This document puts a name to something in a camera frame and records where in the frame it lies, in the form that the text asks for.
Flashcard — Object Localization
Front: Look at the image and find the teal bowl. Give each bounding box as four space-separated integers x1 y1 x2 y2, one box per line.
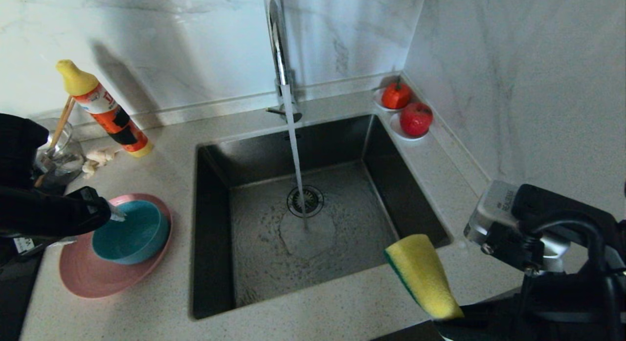
92 200 171 265

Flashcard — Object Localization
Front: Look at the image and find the yellow green sponge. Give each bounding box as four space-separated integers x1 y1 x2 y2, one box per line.
384 234 465 320

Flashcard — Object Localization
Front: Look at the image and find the wooden chopstick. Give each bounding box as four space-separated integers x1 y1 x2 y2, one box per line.
34 96 76 187
49 97 78 151

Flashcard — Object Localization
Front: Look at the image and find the yellow orange white detergent bottle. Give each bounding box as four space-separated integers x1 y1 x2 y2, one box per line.
55 60 154 158

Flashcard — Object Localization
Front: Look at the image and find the chrome faucet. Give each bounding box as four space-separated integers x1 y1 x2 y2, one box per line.
263 0 303 124

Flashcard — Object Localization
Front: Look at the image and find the stainless steel sink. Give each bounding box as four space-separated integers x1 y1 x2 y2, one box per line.
191 114 453 320

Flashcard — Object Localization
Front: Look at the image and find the garlic bulb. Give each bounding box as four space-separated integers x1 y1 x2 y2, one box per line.
82 149 118 179

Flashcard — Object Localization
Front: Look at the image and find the pink plate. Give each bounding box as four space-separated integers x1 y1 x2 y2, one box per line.
59 193 174 299

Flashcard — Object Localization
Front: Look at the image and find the black cooktop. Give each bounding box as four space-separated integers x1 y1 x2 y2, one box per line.
0 253 45 341

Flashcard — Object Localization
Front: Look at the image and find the running water stream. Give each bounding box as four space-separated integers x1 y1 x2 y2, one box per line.
282 85 310 230

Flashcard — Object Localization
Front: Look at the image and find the round metal drain strainer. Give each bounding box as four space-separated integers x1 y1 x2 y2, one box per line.
287 186 324 219

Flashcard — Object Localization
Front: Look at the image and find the red apple on dish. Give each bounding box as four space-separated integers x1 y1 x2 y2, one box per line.
389 113 432 143

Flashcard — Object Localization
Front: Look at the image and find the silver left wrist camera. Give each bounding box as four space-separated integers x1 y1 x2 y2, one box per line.
12 235 79 256

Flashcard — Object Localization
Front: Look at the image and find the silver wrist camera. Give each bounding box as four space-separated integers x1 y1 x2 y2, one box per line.
464 180 572 274
12 235 79 256

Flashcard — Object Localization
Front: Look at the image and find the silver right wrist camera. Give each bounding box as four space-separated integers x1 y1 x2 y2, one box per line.
464 180 572 274

